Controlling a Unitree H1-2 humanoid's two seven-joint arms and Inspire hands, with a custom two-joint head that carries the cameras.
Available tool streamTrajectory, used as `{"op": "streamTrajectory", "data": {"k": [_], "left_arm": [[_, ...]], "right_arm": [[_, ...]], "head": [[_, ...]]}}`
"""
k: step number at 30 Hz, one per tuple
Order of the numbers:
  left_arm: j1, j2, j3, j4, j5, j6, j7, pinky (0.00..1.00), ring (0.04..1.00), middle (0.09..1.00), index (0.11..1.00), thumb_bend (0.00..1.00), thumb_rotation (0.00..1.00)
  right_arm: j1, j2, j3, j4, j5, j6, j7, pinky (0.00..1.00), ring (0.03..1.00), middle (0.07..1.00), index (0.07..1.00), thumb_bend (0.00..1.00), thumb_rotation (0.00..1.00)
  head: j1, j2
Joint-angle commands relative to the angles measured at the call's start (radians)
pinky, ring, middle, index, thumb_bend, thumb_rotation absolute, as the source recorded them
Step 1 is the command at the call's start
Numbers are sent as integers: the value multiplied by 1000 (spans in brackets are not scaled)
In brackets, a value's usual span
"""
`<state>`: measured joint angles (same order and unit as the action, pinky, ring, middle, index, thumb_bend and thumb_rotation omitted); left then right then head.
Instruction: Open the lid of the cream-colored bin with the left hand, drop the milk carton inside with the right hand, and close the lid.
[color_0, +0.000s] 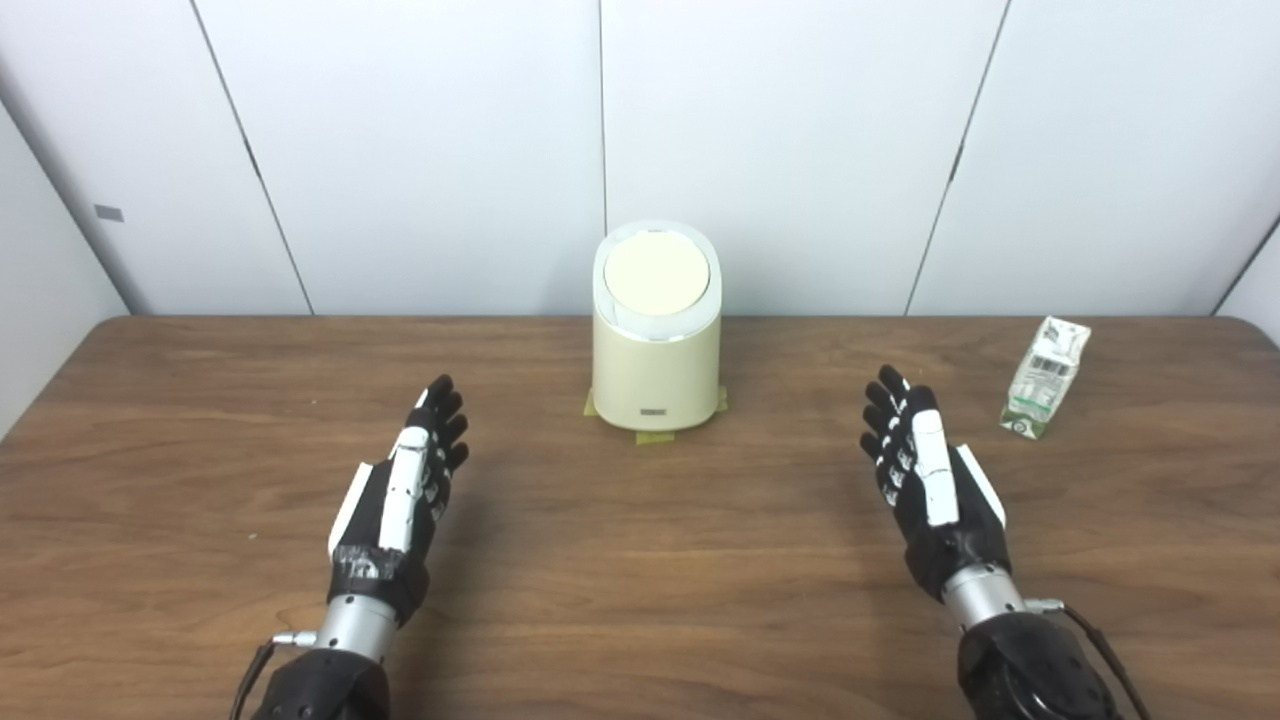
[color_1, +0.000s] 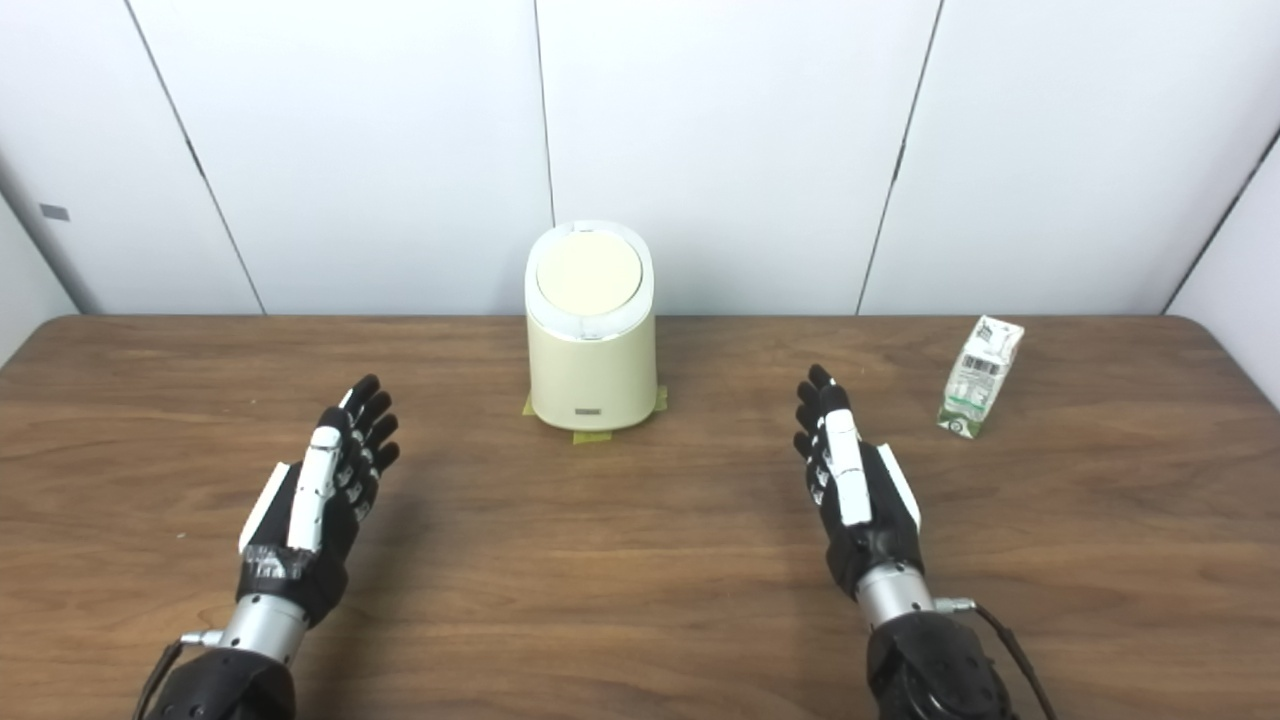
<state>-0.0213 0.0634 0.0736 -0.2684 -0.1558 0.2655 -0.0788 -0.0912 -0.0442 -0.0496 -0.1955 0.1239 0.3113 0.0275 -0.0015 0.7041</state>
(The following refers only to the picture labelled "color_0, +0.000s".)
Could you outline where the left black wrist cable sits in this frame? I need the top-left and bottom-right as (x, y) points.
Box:
(228, 630), (319, 720)

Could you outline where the cream-colored bin body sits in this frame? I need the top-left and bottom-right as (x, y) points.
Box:
(590, 220), (723, 433)

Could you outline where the white green milk carton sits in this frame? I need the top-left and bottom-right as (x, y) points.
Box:
(1000, 316), (1093, 439)

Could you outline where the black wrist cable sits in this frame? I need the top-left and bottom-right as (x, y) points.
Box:
(228, 630), (319, 720)
(1025, 598), (1151, 720)

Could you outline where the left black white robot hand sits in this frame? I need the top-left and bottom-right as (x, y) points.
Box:
(327, 374), (471, 629)

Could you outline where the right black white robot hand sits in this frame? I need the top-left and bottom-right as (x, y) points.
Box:
(860, 365), (1011, 603)

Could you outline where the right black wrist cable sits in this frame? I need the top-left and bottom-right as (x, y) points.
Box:
(1025, 598), (1151, 720)

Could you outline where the cream round bin lid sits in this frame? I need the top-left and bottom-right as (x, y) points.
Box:
(603, 230), (711, 317)

